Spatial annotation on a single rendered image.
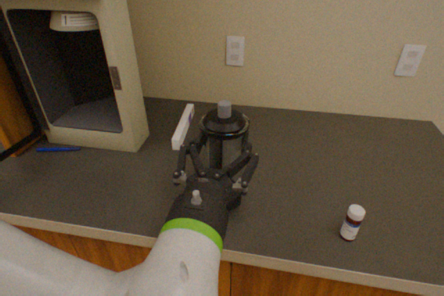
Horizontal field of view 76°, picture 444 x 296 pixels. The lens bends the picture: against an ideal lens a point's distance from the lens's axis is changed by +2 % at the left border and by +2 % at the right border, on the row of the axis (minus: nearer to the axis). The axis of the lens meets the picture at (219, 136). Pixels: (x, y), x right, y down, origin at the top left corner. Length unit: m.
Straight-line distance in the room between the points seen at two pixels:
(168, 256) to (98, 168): 0.62
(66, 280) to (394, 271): 0.62
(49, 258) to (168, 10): 0.97
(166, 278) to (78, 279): 0.13
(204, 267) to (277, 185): 0.51
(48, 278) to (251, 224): 0.46
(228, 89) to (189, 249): 0.94
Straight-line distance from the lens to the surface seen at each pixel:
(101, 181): 0.90
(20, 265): 0.40
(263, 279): 0.82
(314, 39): 1.15
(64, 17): 0.90
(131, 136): 0.94
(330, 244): 0.74
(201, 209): 0.41
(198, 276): 0.35
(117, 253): 0.89
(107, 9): 0.81
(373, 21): 1.18
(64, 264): 0.42
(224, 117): 0.58
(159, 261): 0.36
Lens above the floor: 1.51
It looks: 34 degrees down
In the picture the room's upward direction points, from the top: straight up
